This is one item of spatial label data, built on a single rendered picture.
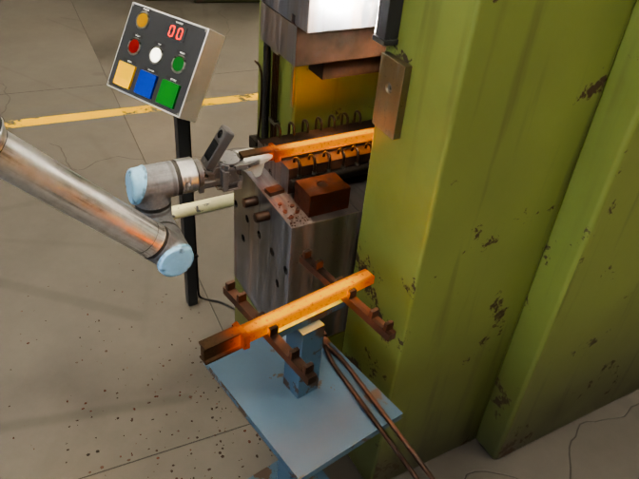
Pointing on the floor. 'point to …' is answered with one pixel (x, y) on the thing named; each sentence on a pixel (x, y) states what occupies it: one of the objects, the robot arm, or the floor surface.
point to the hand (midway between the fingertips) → (266, 152)
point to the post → (189, 216)
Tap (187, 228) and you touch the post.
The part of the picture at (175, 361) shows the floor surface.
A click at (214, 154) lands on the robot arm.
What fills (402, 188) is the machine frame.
